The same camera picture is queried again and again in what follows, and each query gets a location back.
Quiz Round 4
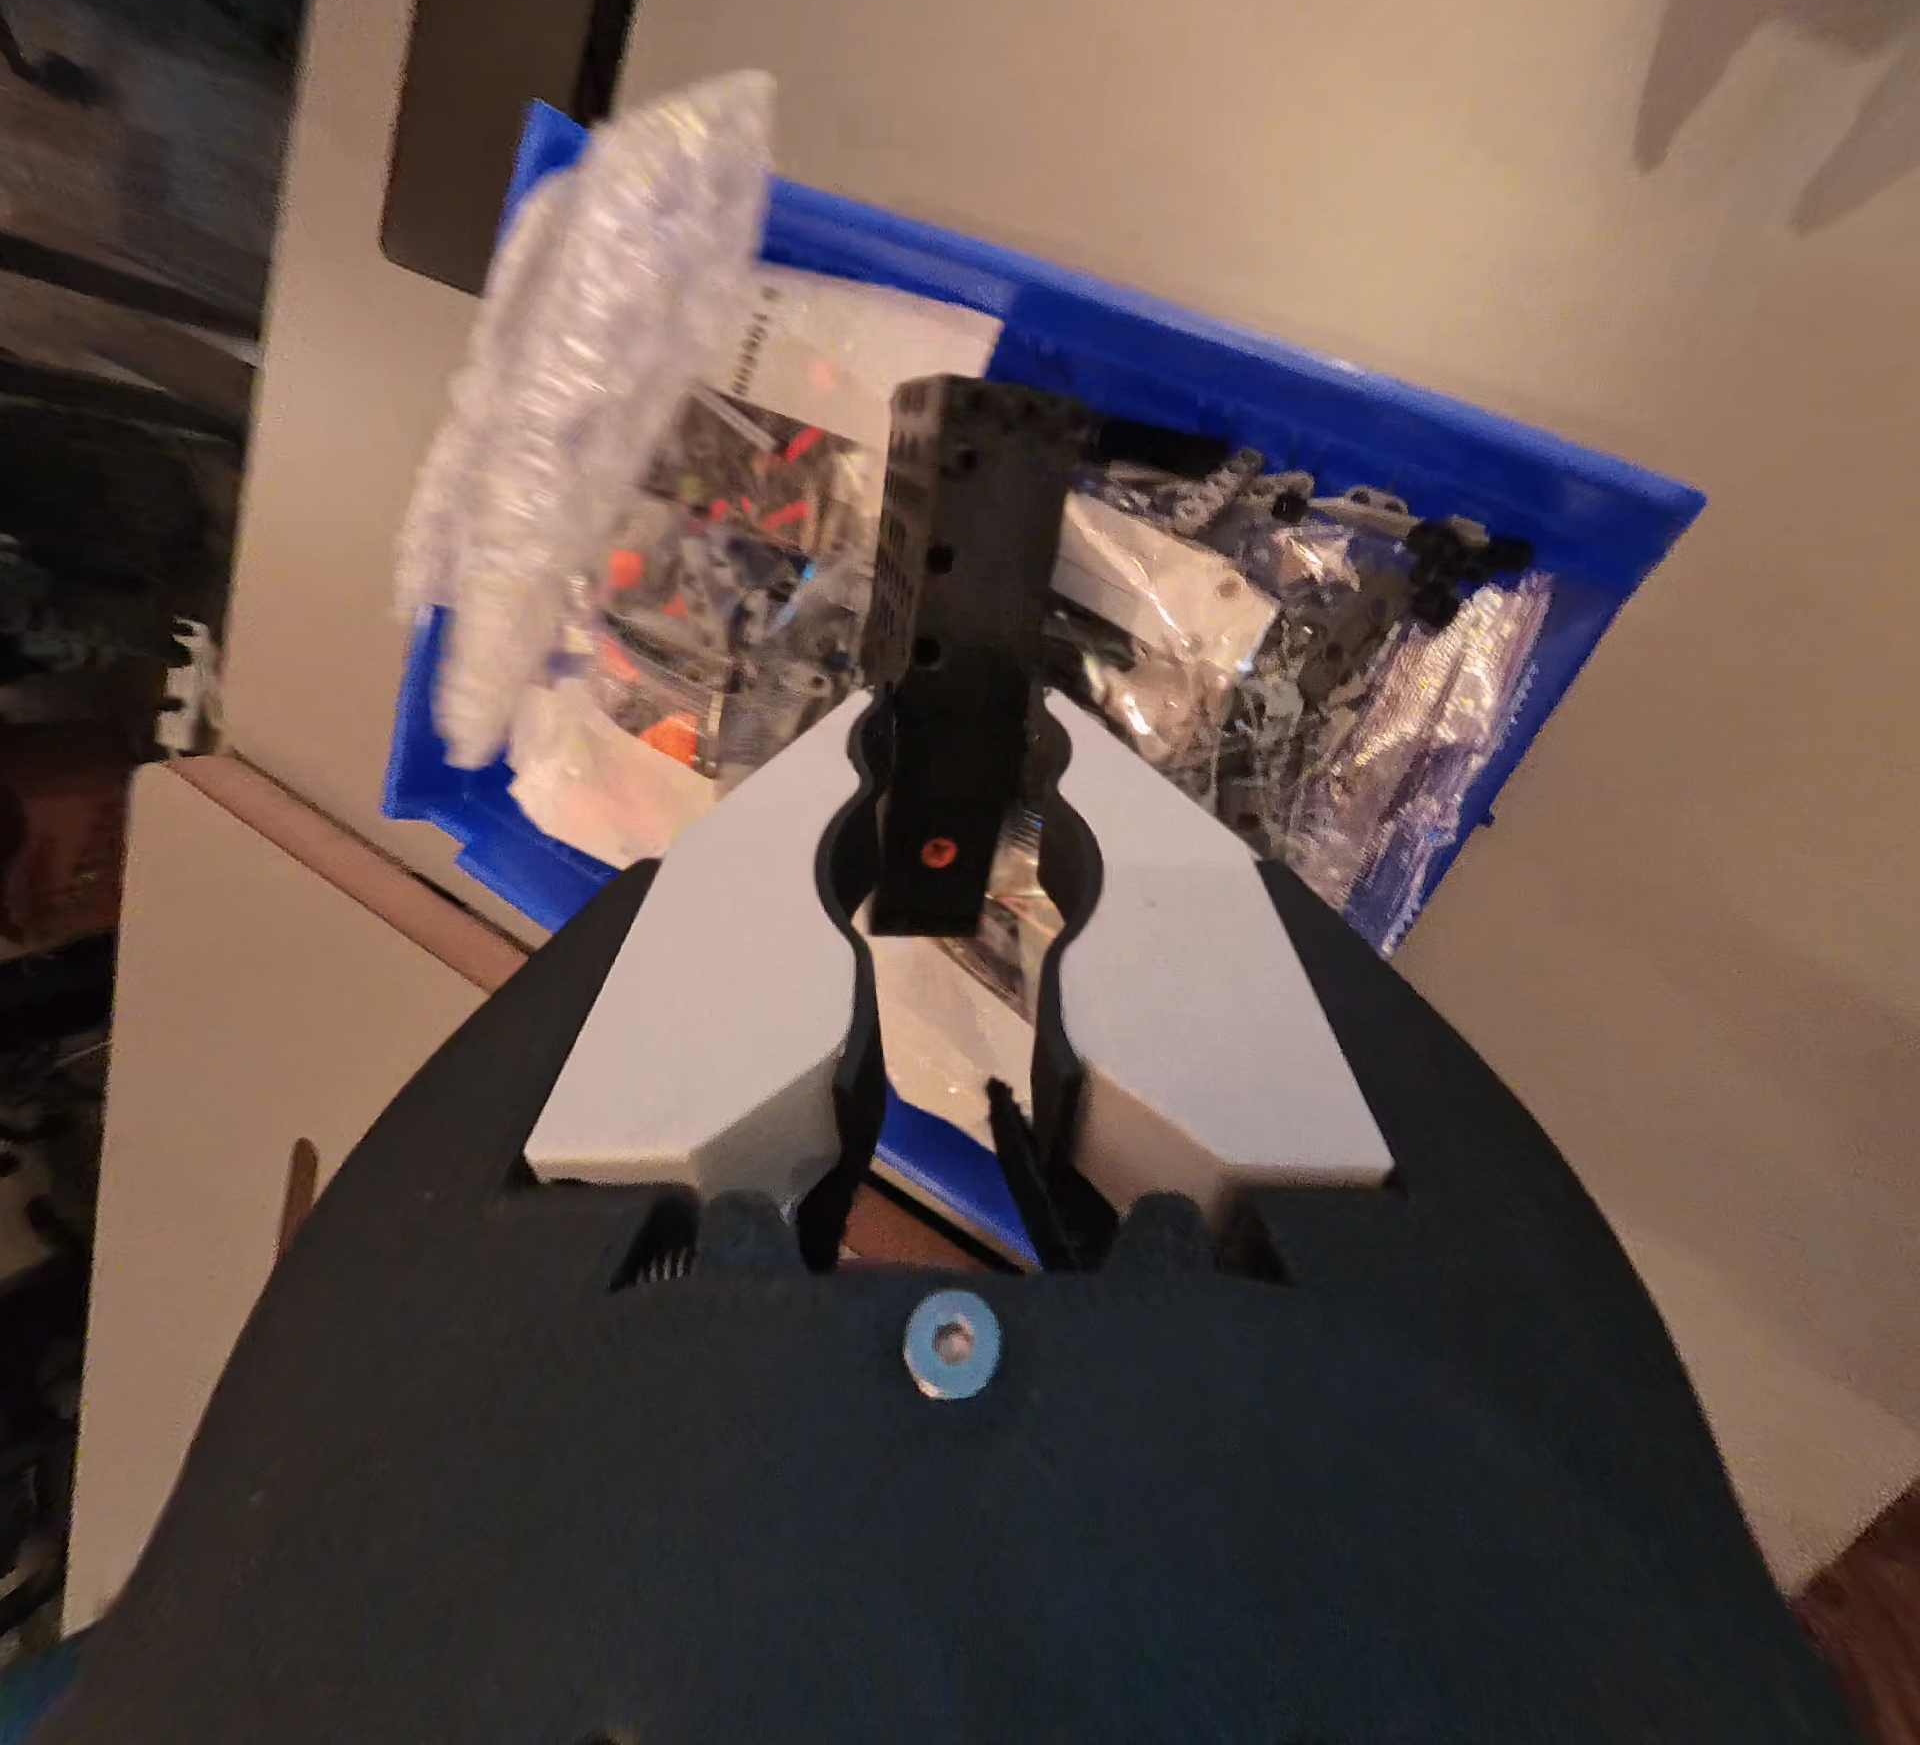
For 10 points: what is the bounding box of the crinkled clear plastic bag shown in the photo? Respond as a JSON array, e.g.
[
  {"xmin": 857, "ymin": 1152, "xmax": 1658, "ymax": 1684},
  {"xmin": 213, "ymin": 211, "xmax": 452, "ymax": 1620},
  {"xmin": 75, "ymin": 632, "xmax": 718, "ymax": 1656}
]
[{"xmin": 1275, "ymin": 565, "xmax": 1557, "ymax": 956}]

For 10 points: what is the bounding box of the bubble wrap bag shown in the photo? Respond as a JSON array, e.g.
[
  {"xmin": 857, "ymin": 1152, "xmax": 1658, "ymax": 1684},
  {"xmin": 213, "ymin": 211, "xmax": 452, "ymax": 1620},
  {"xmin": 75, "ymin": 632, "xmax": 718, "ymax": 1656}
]
[{"xmin": 389, "ymin": 72, "xmax": 783, "ymax": 772}]

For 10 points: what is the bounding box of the black perforated plastic block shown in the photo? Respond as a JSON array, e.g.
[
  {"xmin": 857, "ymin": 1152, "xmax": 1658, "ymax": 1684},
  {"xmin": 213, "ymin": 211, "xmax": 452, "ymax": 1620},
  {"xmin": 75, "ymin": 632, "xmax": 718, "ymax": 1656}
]
[{"xmin": 867, "ymin": 373, "xmax": 1100, "ymax": 938}]

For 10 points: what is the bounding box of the blue plastic bin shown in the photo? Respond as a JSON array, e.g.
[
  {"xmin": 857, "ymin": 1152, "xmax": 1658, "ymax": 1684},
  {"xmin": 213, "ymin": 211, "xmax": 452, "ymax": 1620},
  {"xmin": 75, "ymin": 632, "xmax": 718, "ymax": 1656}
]
[{"xmin": 381, "ymin": 97, "xmax": 1711, "ymax": 1270}]

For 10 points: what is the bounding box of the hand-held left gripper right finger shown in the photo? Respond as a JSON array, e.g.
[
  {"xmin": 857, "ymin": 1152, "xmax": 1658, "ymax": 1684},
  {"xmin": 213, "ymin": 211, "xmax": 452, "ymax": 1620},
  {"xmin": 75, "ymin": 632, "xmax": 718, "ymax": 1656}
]
[{"xmin": 1025, "ymin": 695, "xmax": 1399, "ymax": 1195}]

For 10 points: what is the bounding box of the black desk cable cover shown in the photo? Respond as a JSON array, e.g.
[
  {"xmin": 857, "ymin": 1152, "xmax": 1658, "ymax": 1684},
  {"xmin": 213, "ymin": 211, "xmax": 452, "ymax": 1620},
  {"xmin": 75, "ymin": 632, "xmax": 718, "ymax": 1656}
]
[{"xmin": 381, "ymin": 0, "xmax": 680, "ymax": 296}]

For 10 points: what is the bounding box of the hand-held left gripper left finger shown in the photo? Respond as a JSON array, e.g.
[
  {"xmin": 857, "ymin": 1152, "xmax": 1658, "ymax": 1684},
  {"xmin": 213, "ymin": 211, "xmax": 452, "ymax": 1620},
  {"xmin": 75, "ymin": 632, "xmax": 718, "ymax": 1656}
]
[{"xmin": 524, "ymin": 690, "xmax": 891, "ymax": 1201}]

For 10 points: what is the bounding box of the clear bag of grey beams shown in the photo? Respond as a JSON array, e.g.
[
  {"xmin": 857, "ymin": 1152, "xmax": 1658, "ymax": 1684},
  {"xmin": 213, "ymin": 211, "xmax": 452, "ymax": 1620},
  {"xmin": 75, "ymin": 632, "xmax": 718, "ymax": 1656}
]
[{"xmin": 1040, "ymin": 448, "xmax": 1538, "ymax": 877}]

